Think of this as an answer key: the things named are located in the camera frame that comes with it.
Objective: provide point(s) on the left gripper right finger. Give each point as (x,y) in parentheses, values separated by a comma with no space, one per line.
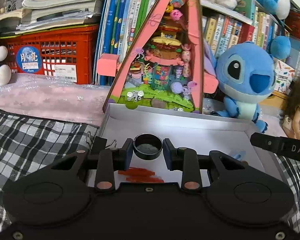
(185,160)

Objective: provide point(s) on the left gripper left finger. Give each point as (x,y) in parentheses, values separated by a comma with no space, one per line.
(109,160)

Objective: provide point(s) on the blue hair clip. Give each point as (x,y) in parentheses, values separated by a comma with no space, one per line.
(238,155)

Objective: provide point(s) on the black binder clip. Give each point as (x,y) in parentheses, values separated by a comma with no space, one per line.
(97,144)

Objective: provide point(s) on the brown haired doll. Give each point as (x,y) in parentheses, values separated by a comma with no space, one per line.
(291,112)

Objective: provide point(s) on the white cardboard box tray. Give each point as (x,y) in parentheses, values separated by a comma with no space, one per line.
(200,132)

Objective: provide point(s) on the wooden drawer box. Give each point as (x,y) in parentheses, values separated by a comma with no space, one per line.
(274,103)

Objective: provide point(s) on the label printer box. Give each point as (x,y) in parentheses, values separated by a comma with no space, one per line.
(284,76)

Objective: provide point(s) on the black white plaid cloth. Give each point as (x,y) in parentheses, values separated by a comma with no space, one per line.
(29,143)

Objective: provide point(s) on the blue Stitch plush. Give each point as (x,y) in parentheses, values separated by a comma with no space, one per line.
(246,75)

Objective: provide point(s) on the pink triangular diorama house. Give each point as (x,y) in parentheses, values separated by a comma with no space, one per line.
(164,66)

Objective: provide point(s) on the red plastic crate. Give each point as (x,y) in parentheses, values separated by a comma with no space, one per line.
(62,52)

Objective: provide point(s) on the blue round plush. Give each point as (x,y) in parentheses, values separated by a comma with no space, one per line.
(280,46)

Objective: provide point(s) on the stack of books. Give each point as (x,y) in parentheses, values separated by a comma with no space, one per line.
(24,16)

